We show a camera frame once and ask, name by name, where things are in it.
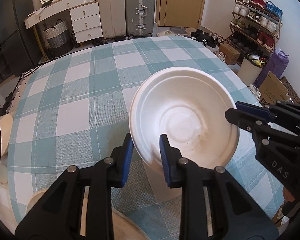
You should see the silver aluminium suitcase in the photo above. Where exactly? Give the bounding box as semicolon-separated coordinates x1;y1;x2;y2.
125;0;155;40

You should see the cardboard box on floor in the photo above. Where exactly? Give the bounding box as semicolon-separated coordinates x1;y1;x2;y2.
219;43;240;65

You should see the black refrigerator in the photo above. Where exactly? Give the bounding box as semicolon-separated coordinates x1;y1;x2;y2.
0;0;43;76

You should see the white foam bowl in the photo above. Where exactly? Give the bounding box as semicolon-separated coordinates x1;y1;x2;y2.
129;67;239;174

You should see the teal plaid tablecloth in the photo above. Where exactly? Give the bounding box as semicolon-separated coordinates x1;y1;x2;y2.
7;37;283;239

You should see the large cream plate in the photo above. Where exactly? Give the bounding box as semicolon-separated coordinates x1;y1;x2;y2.
80;198;149;240

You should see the small cream bowl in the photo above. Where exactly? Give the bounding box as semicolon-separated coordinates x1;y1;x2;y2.
0;114;13;155

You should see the purple bag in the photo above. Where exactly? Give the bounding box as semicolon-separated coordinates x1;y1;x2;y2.
254;48;289;88

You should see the beige plaid tablecloth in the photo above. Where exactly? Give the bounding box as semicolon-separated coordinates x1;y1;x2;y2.
0;153;17;234

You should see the beige suitcase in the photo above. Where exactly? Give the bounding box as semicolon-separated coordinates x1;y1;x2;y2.
98;0;127;40

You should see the person's right hand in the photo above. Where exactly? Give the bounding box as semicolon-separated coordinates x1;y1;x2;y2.
282;187;295;202

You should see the wooden door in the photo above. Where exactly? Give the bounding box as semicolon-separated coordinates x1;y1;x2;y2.
155;0;205;29

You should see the white trash bin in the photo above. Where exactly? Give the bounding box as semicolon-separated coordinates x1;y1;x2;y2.
237;58;263;87

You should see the shoe rack with shoes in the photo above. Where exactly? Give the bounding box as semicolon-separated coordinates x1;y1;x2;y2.
226;0;283;64

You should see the white dresser desk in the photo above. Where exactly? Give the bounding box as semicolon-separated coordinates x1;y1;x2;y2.
24;0;103;43

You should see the woven laundry basket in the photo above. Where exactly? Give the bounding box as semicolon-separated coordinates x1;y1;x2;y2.
43;19;74;57

